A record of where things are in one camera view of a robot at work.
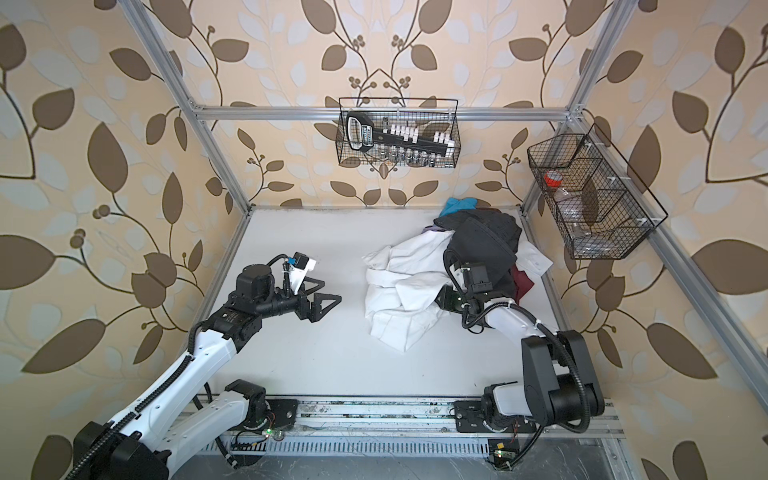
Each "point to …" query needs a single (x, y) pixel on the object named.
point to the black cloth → (485, 237)
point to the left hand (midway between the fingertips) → (332, 290)
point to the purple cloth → (431, 228)
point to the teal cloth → (454, 205)
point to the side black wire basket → (600, 206)
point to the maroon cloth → (522, 283)
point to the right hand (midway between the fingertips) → (441, 301)
